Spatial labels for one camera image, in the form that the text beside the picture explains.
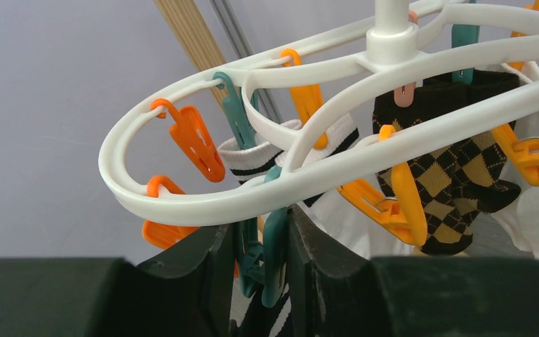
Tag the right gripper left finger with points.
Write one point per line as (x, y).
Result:
(185, 290)

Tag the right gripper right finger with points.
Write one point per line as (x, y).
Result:
(335, 292)

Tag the white clip sock hanger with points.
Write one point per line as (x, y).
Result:
(161, 160)

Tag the black sock white stripes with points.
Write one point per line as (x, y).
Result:
(261, 321)

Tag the white sock middle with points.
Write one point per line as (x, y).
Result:
(334, 215)

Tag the white sock with stripes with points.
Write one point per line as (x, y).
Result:
(246, 164)

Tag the brown argyle sock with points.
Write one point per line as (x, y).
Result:
(457, 182)

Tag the wooden hanging rack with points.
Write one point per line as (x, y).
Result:
(197, 41)

